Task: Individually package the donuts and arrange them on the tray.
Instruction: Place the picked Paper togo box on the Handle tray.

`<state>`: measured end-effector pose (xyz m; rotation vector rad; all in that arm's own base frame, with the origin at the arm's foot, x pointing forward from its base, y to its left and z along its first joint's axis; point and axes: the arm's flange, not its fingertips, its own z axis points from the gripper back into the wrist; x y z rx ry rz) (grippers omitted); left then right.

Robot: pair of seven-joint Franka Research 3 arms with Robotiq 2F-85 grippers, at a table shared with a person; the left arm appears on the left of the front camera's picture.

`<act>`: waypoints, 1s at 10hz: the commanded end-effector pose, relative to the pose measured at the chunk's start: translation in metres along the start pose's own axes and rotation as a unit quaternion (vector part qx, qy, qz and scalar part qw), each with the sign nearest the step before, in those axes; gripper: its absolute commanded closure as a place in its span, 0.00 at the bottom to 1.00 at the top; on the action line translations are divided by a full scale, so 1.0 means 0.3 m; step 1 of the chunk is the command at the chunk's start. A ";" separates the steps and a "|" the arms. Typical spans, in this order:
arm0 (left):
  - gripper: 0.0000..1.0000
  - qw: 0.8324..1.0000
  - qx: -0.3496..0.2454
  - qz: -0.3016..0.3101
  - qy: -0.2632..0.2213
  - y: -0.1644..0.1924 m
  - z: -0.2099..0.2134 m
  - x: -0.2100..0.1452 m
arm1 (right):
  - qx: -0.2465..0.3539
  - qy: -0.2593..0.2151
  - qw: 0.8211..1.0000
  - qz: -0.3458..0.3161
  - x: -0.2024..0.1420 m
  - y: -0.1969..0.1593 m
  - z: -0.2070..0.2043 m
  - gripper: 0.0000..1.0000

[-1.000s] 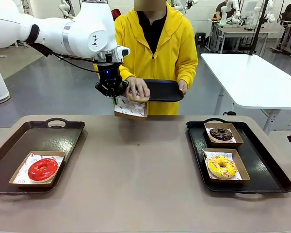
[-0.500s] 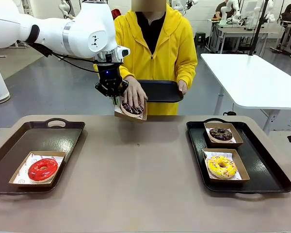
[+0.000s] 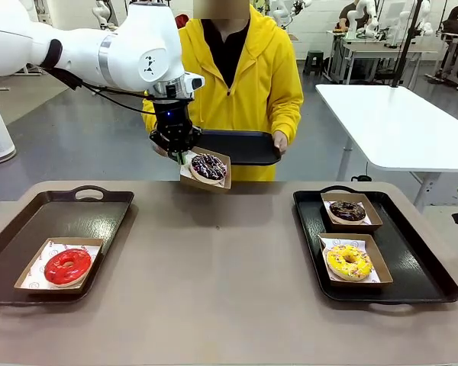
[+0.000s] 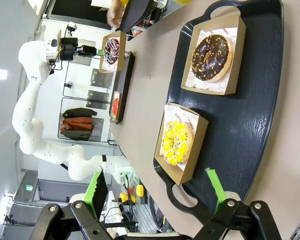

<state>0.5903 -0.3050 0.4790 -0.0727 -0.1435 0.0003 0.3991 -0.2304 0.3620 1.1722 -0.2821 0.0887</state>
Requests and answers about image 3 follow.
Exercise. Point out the purple glazed donut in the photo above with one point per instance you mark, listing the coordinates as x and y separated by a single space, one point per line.
204 173

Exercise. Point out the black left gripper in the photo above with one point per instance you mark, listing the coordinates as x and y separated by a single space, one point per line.
171 118

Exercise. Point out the yellow sprinkle donut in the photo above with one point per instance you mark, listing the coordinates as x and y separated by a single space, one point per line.
383 267

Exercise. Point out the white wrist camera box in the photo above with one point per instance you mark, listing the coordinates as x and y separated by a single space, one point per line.
194 82

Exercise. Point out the seated person dark clothes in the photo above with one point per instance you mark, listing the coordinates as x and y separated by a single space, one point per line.
347 19

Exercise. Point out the person's left hand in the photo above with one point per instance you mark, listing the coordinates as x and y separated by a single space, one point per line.
280 142

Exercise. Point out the person's right hand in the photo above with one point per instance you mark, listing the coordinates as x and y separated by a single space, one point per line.
159 151

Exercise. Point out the yellow sprinkled donut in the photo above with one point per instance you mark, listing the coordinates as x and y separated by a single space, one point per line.
339 263

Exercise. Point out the person in yellow hoodie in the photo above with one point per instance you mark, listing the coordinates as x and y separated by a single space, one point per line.
259 76

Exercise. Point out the person's left forearm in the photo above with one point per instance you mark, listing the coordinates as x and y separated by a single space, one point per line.
288 114

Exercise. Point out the black stand pole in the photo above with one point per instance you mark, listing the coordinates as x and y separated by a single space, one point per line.
405 49

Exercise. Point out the large white table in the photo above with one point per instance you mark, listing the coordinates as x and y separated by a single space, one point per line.
404 126

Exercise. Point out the chocolate glazed donut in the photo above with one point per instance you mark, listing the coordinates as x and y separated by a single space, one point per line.
357 213

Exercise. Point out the white workbench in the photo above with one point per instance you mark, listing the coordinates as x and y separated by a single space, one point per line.
385 47

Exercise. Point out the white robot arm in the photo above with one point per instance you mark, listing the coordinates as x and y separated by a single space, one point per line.
425 26
99 11
370 23
280 13

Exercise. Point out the person's right forearm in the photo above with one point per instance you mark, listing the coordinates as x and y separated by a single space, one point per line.
149 118

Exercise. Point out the white Franka left arm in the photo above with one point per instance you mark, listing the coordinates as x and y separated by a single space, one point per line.
80 45

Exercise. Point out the red chair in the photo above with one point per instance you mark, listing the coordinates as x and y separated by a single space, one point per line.
181 21

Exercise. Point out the red glazed donut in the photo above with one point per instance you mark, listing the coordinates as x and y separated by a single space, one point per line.
61 272

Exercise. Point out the brown cardboard box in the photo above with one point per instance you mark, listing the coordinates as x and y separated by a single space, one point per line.
206 185
372 213
72 242

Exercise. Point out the green plastic stool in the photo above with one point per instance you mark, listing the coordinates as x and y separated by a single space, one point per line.
313 61

